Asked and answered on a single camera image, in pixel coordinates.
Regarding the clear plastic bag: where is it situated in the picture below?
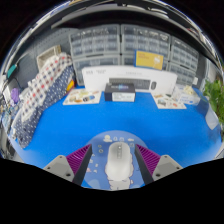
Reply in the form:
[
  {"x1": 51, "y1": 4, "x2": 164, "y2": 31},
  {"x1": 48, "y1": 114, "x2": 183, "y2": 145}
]
[{"x1": 174, "y1": 84, "x2": 201, "y2": 106}]

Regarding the purple plastic bag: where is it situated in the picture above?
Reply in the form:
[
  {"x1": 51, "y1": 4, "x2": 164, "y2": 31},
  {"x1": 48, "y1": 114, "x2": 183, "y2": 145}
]
[{"x1": 9, "y1": 87, "x2": 21, "y2": 105}]

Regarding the white woven basket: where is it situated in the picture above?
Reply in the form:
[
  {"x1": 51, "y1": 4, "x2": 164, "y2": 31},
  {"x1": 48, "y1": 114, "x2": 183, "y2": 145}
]
[{"x1": 35, "y1": 44, "x2": 63, "y2": 71}]

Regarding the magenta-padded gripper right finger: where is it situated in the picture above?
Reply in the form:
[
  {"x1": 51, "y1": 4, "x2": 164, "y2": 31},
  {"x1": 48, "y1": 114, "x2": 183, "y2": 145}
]
[{"x1": 134, "y1": 144, "x2": 184, "y2": 185}]

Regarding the round blue rabbit-print mouse pad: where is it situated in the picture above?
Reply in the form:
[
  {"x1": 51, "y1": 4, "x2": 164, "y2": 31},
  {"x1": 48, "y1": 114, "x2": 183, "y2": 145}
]
[{"x1": 79, "y1": 129, "x2": 151, "y2": 192}]

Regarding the navy polka-dot cloth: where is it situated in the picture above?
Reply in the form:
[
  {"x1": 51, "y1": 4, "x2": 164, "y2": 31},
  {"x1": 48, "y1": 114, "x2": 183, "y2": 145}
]
[{"x1": 11, "y1": 64, "x2": 76, "y2": 149}]

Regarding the red blue checked cloth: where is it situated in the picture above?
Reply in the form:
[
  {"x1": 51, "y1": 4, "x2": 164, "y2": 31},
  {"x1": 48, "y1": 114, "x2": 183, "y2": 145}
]
[{"x1": 20, "y1": 52, "x2": 74, "y2": 123}]

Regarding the small-picture sticker sheet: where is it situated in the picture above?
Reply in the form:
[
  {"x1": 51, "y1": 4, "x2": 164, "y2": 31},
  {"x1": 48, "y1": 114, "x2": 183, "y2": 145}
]
[{"x1": 150, "y1": 92, "x2": 188, "y2": 110}]

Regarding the yellow and blue box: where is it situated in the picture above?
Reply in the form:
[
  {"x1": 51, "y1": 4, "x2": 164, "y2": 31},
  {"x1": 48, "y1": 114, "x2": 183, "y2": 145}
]
[{"x1": 134, "y1": 49, "x2": 165, "y2": 71}]

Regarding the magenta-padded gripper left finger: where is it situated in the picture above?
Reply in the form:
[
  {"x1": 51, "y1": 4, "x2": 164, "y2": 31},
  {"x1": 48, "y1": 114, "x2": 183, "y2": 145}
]
[{"x1": 43, "y1": 144, "x2": 94, "y2": 187}]

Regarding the grey wall shelf unit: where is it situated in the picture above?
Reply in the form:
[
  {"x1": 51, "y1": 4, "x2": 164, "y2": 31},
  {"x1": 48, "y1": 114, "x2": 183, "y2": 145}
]
[{"x1": 49, "y1": 0, "x2": 214, "y2": 41}]

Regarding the white computer mouse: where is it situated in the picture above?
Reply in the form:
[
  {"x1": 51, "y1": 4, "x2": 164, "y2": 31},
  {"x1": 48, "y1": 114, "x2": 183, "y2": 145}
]
[{"x1": 104, "y1": 141, "x2": 134, "y2": 183}]

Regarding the green potted plant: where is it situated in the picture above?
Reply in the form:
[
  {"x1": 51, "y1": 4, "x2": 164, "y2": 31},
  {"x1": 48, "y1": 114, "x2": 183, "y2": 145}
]
[{"x1": 202, "y1": 79, "x2": 224, "y2": 128}]

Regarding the food sticker sheet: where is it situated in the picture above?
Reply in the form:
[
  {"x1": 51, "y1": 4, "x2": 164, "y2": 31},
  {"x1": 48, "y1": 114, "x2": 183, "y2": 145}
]
[{"x1": 62, "y1": 88, "x2": 102, "y2": 106}]

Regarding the grey small-parts drawer cabinet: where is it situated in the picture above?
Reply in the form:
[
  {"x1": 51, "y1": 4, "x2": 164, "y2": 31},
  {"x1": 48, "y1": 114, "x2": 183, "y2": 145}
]
[
  {"x1": 72, "y1": 54, "x2": 122, "y2": 84},
  {"x1": 68, "y1": 23, "x2": 121, "y2": 58},
  {"x1": 168, "y1": 36, "x2": 200, "y2": 86},
  {"x1": 120, "y1": 23, "x2": 172, "y2": 69}
]

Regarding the long white keyboard box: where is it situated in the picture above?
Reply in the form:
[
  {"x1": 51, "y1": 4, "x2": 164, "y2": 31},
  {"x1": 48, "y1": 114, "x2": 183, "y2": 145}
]
[{"x1": 81, "y1": 65, "x2": 179, "y2": 94}]

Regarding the small black box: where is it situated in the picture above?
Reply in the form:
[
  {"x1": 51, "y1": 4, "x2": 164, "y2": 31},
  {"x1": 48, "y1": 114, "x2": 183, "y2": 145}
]
[{"x1": 104, "y1": 82, "x2": 137, "y2": 103}]

